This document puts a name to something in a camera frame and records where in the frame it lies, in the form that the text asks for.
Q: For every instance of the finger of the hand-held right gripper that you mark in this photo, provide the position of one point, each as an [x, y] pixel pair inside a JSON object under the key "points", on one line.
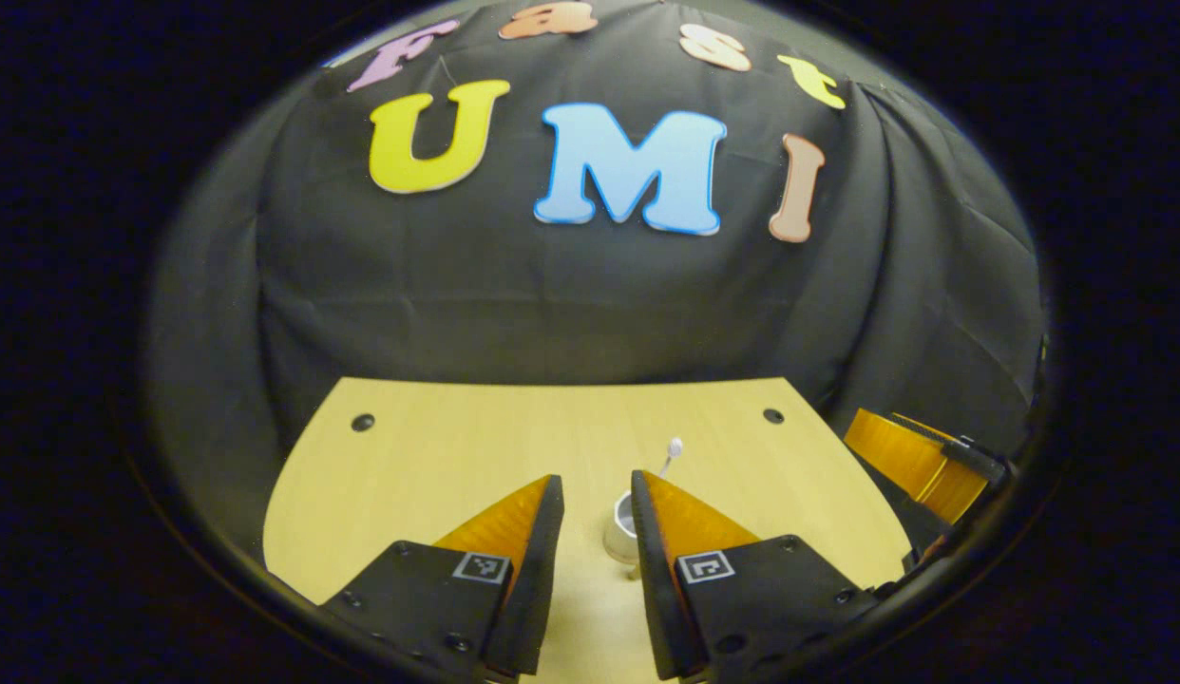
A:
{"points": [[913, 456]]}

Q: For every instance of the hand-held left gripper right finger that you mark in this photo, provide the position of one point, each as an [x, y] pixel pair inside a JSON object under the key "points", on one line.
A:
{"points": [[652, 579]]}

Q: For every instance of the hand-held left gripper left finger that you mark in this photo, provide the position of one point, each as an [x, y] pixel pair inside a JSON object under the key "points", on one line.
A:
{"points": [[533, 579]]}

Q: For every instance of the white toothbrush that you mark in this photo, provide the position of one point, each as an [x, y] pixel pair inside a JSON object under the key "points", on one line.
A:
{"points": [[675, 445]]}

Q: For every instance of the wooden desktop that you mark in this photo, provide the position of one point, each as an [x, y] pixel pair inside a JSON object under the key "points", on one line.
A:
{"points": [[438, 446]]}

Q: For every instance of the black backdrop cloth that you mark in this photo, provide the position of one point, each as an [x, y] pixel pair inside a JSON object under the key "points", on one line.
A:
{"points": [[552, 304]]}

